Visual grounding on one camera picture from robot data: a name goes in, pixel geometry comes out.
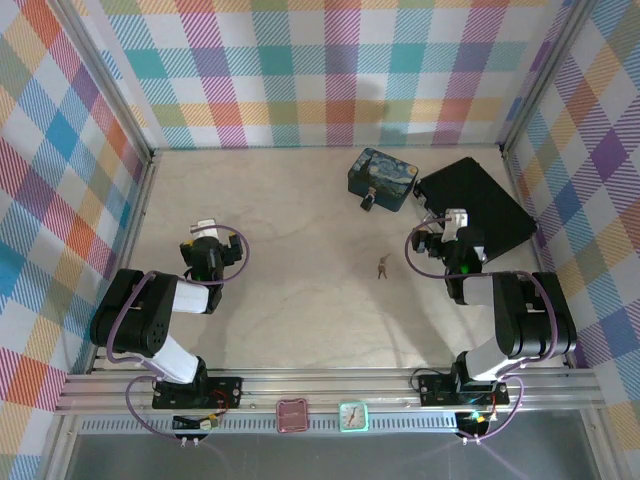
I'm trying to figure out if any black flat case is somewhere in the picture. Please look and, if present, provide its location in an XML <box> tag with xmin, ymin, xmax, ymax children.
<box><xmin>414</xmin><ymin>156</ymin><xmax>538</xmax><ymax>264</ymax></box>

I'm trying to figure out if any Starry Night print tin box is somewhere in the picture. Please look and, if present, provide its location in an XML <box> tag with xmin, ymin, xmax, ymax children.
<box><xmin>346</xmin><ymin>146</ymin><xmax>420</xmax><ymax>213</ymax></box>

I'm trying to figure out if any plaid backdrop cloth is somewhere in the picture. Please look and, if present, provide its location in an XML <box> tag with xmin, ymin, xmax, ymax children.
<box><xmin>0</xmin><ymin>0</ymin><xmax>151</xmax><ymax>480</ymax></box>
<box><xmin>504</xmin><ymin>0</ymin><xmax>640</xmax><ymax>480</ymax></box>
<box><xmin>74</xmin><ymin>0</ymin><xmax>566</xmax><ymax>150</ymax></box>

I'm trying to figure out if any yellow power connector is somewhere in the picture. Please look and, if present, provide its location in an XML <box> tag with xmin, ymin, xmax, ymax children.
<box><xmin>456</xmin><ymin>410</ymin><xmax>500</xmax><ymax>437</ymax></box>
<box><xmin>171</xmin><ymin>413</ymin><xmax>222</xmax><ymax>433</ymax></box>

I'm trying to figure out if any teal square clock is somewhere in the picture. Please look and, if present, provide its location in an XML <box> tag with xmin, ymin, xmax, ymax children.
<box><xmin>337</xmin><ymin>400</ymin><xmax>370</xmax><ymax>434</ymax></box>

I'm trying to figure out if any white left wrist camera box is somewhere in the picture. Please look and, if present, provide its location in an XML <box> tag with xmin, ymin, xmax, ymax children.
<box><xmin>190</xmin><ymin>218</ymin><xmax>220</xmax><ymax>243</ymax></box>

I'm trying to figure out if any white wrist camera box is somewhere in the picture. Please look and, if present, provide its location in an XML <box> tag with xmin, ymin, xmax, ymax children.
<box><xmin>190</xmin><ymin>218</ymin><xmax>220</xmax><ymax>243</ymax></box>
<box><xmin>443</xmin><ymin>208</ymin><xmax>471</xmax><ymax>243</ymax></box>

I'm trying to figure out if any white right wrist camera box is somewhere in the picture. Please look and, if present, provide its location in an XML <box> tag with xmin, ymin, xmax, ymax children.
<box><xmin>443</xmin><ymin>208</ymin><xmax>471</xmax><ymax>243</ymax></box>

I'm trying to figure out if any purple wrist cable loop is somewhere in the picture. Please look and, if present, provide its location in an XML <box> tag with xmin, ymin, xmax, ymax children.
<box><xmin>404</xmin><ymin>213</ymin><xmax>485</xmax><ymax>280</ymax></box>
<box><xmin>191</xmin><ymin>224</ymin><xmax>251</xmax><ymax>288</ymax></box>

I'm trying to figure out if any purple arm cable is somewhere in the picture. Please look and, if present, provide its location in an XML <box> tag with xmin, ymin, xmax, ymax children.
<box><xmin>519</xmin><ymin>271</ymin><xmax>562</xmax><ymax>362</ymax></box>
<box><xmin>105</xmin><ymin>270</ymin><xmax>161</xmax><ymax>363</ymax></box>

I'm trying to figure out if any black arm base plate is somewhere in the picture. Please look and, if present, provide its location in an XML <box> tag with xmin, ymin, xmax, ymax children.
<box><xmin>151</xmin><ymin>375</ymin><xmax>244</xmax><ymax>411</ymax></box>
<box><xmin>416</xmin><ymin>371</ymin><xmax>512</xmax><ymax>408</ymax></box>

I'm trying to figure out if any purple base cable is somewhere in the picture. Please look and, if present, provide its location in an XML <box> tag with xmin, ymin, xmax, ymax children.
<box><xmin>123</xmin><ymin>373</ymin><xmax>202</xmax><ymax>443</ymax></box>
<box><xmin>462</xmin><ymin>373</ymin><xmax>527</xmax><ymax>445</ymax></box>

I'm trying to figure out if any aluminium front rail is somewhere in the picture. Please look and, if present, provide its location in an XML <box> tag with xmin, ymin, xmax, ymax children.
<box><xmin>53</xmin><ymin>366</ymin><xmax>607</xmax><ymax>415</ymax></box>

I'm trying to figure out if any slotted grey cable duct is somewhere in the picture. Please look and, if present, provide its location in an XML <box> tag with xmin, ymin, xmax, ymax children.
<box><xmin>73</xmin><ymin>411</ymin><xmax>592</xmax><ymax>437</ymax></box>

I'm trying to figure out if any aluminium frame post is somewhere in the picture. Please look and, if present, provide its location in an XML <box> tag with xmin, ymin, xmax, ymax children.
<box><xmin>58</xmin><ymin>0</ymin><xmax>157</xmax><ymax>162</ymax></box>
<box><xmin>498</xmin><ymin>0</ymin><xmax>599</xmax><ymax>154</ymax></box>

